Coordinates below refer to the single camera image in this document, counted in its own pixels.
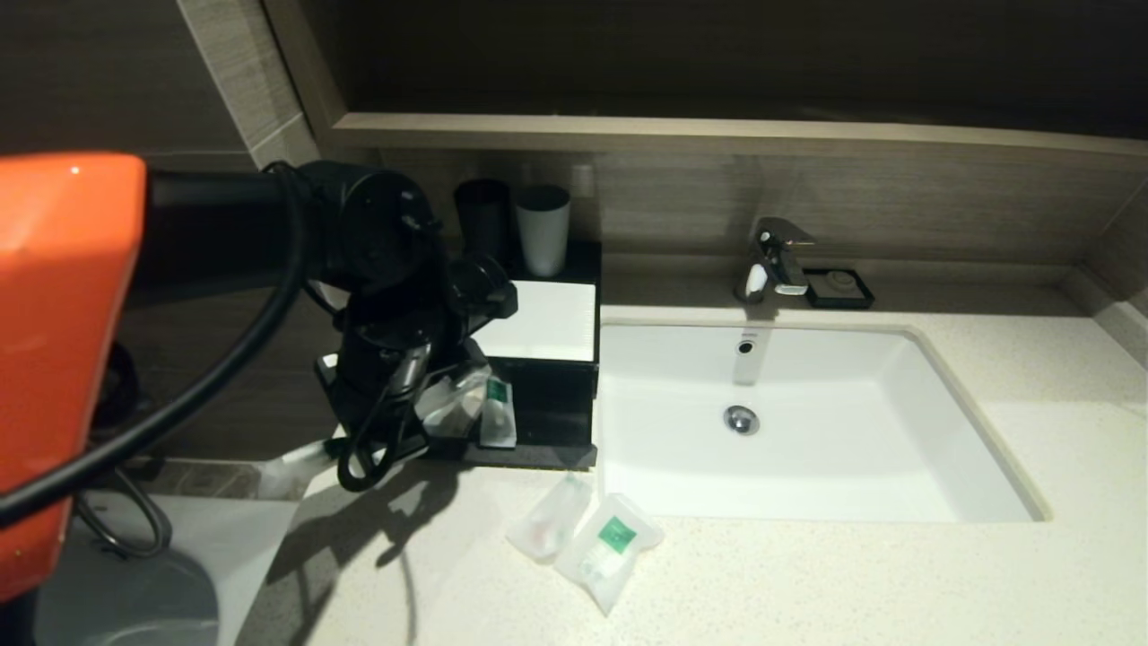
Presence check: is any white sink basin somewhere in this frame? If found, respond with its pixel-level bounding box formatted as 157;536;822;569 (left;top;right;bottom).
598;321;1048;524

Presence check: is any long toothbrush packet green label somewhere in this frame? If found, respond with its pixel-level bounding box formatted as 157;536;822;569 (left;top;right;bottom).
258;362;492;502

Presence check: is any black amenity box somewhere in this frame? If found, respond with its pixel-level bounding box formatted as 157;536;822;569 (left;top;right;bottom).
466;239;604;396

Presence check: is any chrome faucet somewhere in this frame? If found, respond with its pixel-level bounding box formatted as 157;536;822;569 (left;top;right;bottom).
735;217;817;304

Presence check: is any boxed amenity green label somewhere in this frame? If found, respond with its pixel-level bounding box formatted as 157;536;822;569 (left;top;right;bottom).
480;377;518;449

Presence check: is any black soap dish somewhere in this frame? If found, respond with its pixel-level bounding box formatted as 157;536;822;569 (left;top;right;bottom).
804;267;875;310

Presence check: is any metal hose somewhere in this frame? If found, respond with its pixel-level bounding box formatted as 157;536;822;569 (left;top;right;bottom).
72;465;174;559

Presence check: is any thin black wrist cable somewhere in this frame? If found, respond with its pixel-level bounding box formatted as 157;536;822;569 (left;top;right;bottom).
336;354;431;493

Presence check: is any small translucent packet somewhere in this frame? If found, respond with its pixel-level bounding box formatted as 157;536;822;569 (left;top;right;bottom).
505;473;594;564

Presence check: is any clear packet green label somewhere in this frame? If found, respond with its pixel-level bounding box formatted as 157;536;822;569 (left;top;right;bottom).
554;492;666;618

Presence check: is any grey cup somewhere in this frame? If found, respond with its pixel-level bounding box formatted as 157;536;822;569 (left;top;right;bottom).
516;185;572;277

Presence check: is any grey toilet lid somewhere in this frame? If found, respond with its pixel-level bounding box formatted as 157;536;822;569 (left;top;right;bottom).
36;489;222;646

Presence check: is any wooden wall ledge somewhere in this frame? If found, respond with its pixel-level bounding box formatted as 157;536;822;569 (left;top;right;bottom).
334;112;1148;162

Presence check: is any black cup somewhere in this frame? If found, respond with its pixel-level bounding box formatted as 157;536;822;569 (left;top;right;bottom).
453;179;517;270

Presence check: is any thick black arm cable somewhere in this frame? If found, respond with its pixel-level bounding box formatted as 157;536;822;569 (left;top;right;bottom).
0;163;310;528

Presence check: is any white ribbed pad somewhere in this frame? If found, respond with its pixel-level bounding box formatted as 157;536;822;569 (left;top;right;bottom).
474;279;598;363

